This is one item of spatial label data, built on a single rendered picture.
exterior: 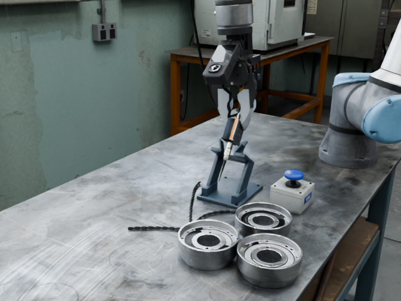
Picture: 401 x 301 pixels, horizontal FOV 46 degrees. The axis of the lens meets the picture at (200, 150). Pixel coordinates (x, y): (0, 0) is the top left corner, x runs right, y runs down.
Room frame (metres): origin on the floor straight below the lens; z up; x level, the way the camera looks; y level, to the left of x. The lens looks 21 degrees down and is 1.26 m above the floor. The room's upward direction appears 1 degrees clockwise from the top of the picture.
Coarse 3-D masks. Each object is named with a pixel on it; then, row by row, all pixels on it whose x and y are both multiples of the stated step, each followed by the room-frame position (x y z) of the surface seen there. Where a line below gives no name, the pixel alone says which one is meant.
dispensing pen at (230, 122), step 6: (228, 120) 0.95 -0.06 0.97; (234, 120) 0.95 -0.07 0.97; (228, 126) 0.94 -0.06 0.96; (228, 132) 0.93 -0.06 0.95; (222, 138) 0.93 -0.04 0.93; (228, 138) 0.93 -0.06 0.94; (228, 144) 0.93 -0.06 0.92; (234, 144) 0.95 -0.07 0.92; (228, 150) 0.93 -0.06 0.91; (228, 156) 0.92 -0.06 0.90; (222, 168) 0.91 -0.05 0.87
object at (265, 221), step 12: (252, 204) 0.82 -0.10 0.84; (264, 204) 0.82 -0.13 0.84; (276, 204) 0.82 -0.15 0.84; (240, 216) 0.79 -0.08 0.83; (252, 216) 0.79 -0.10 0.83; (264, 216) 0.79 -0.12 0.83; (288, 216) 0.78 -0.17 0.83; (240, 228) 0.75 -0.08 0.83; (252, 228) 0.73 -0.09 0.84; (264, 228) 0.72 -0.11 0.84; (276, 228) 0.73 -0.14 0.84; (288, 228) 0.74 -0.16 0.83
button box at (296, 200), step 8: (280, 184) 0.90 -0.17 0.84; (288, 184) 0.89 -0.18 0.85; (296, 184) 0.90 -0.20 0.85; (304, 184) 0.91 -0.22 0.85; (312, 184) 0.91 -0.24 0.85; (272, 192) 0.89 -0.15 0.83; (280, 192) 0.88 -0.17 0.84; (288, 192) 0.87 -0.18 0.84; (296, 192) 0.86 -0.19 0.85; (304, 192) 0.86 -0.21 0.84; (312, 192) 0.90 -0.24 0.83; (272, 200) 0.89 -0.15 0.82; (280, 200) 0.88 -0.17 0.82; (288, 200) 0.87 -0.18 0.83; (296, 200) 0.86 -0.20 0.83; (304, 200) 0.87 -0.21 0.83; (312, 200) 0.91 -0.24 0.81; (288, 208) 0.87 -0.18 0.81; (296, 208) 0.86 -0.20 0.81; (304, 208) 0.87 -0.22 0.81
